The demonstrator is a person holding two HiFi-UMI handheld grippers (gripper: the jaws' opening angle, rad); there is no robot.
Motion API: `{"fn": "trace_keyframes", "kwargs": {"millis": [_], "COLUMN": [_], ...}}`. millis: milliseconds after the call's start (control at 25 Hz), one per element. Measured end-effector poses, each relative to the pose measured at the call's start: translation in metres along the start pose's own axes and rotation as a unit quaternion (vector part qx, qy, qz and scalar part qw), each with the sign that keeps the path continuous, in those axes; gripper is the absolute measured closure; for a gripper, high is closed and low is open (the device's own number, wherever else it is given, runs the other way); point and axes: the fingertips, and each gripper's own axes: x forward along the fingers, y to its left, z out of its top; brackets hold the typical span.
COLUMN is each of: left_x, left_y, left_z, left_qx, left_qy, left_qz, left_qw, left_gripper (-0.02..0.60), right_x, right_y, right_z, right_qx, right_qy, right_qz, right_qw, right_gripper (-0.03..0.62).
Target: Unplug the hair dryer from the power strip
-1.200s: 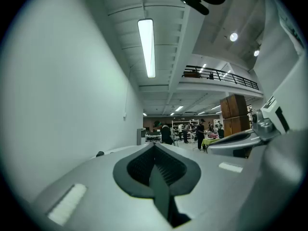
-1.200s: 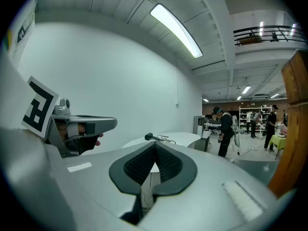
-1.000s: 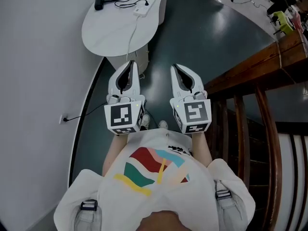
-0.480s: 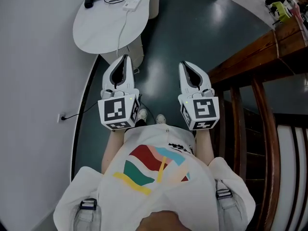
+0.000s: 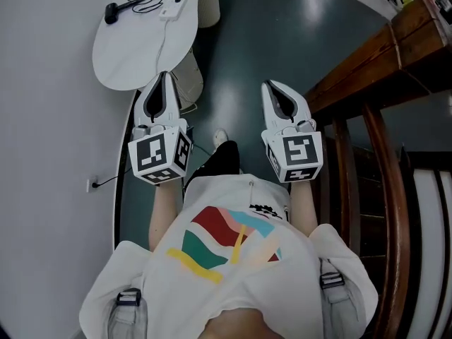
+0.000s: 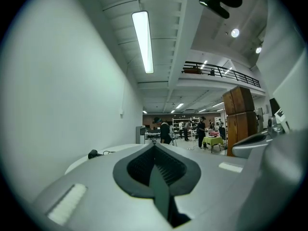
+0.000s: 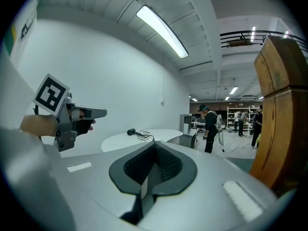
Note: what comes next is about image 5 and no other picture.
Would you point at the white oval table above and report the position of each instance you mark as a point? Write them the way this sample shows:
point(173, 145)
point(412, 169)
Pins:
point(134, 55)

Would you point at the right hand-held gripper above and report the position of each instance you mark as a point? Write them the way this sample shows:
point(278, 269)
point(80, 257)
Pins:
point(298, 150)

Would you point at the black trousers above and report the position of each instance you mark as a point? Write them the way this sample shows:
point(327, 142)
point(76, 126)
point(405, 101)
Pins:
point(222, 161)

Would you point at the white power strip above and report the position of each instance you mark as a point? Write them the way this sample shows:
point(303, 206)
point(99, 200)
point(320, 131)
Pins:
point(175, 3)

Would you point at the black hair dryer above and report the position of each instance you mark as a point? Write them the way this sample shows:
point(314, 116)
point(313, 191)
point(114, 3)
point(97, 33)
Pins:
point(112, 12)

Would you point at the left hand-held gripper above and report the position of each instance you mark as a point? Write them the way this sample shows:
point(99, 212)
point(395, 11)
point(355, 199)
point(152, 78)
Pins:
point(152, 152)

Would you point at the brown wooden railing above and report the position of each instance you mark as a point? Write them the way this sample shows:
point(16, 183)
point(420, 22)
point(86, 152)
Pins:
point(367, 65)

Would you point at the person's left forearm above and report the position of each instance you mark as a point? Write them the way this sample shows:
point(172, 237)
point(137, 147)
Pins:
point(164, 210)

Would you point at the person's right forearm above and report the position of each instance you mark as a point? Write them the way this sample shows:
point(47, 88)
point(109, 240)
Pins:
point(303, 207)

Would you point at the white wall socket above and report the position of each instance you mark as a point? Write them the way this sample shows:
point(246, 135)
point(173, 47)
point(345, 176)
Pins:
point(91, 184)

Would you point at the white shoe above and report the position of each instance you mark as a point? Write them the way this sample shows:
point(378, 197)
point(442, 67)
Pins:
point(219, 137)

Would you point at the white printed t-shirt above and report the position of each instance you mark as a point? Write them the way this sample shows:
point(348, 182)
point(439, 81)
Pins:
point(240, 260)

